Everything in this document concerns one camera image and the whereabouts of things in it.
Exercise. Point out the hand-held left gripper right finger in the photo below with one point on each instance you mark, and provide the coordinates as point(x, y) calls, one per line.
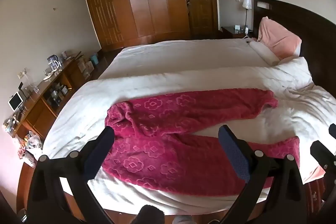
point(235, 155)

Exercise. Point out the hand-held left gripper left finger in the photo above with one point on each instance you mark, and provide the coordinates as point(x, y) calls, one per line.
point(105, 146)

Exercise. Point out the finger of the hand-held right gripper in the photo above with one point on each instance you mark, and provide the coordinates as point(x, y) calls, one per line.
point(332, 132)
point(324, 154)

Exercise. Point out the magenta fleece pants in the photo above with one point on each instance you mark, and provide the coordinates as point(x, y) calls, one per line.
point(157, 161)

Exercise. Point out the pink bed sheet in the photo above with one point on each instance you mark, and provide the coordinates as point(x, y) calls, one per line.
point(315, 174)

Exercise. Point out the red patterned rug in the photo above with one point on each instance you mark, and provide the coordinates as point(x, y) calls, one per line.
point(317, 193)

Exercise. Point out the clear plastic bag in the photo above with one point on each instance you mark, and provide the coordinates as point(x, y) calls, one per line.
point(34, 144)

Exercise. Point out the wooden sideboard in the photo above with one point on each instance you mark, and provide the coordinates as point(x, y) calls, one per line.
point(52, 98)

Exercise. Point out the white duvet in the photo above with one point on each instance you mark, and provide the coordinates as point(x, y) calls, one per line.
point(210, 79)

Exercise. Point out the white cardboard box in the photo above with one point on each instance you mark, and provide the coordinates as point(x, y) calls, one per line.
point(86, 66)

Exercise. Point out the grey slipper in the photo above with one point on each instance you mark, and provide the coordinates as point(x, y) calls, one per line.
point(183, 220)

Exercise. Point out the dark fuzzy slipper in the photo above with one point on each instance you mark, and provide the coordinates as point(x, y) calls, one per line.
point(151, 214)

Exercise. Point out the blue waste bin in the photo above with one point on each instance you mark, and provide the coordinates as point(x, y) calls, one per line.
point(94, 59)

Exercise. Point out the clear electric kettle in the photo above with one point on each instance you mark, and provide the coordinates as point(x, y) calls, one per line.
point(54, 63)

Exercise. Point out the white tablet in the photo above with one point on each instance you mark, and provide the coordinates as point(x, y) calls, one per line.
point(15, 101)

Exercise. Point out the white bolster pillow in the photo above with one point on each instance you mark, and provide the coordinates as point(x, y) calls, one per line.
point(263, 53)

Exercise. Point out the pink pillow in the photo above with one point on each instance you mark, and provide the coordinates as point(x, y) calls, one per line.
point(279, 37)

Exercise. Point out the bed with white sheet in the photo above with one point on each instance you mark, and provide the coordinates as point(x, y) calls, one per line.
point(183, 56)

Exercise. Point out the dark wooden headboard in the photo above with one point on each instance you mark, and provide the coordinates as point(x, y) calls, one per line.
point(302, 19)

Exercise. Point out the dark wooden nightstand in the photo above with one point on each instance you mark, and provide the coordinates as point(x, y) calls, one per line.
point(235, 32)

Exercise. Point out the wooden wardrobe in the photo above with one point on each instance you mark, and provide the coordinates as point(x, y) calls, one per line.
point(141, 3)

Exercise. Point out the white table lamp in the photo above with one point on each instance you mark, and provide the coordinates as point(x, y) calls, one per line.
point(246, 3)

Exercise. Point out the wooden door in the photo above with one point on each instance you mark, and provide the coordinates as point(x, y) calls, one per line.
point(200, 3)

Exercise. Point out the white wall socket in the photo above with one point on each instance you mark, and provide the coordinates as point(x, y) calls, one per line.
point(23, 74)

